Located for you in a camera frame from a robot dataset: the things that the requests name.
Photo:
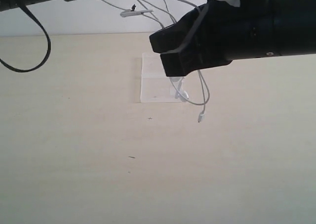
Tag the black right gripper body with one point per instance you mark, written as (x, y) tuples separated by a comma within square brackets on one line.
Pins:
[(233, 30)]

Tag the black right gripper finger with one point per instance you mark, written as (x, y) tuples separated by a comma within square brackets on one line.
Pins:
[(181, 57), (194, 19)]

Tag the clear plastic box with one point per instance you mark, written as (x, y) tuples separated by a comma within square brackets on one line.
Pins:
[(156, 87)]

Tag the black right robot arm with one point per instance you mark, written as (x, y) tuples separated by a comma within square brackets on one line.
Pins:
[(294, 27)]

